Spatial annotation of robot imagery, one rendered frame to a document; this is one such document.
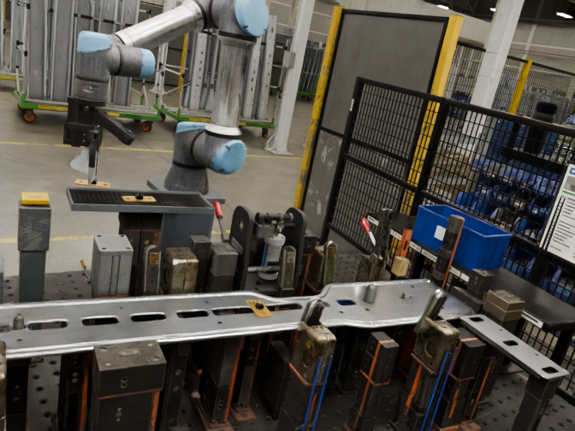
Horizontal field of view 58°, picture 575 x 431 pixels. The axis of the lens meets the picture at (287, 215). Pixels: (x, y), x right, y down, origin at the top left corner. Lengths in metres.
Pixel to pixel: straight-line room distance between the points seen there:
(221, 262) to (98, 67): 0.56
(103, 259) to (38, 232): 0.22
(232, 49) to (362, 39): 2.61
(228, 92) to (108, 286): 0.68
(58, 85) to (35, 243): 6.72
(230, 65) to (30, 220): 0.70
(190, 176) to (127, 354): 0.84
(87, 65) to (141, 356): 0.68
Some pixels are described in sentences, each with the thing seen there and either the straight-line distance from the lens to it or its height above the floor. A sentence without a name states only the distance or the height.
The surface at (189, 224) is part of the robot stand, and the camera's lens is 1.76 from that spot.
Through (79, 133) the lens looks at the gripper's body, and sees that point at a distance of 1.37.
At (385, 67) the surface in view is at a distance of 3.90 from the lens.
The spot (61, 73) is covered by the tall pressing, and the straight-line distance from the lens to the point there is 8.07.
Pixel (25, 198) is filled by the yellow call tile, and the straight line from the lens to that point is 1.40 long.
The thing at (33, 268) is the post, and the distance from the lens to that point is 1.46.
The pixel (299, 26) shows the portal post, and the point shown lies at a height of 1.94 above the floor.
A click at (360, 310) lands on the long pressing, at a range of 1.42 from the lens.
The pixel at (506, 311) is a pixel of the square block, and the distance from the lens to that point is 1.64.
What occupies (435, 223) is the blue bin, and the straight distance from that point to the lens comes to 1.96.
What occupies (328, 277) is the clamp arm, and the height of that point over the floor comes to 1.01.
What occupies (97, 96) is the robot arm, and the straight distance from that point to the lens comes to 1.35.
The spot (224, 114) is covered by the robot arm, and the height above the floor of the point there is 1.39.
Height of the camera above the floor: 1.62
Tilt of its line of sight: 18 degrees down
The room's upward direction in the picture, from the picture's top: 11 degrees clockwise
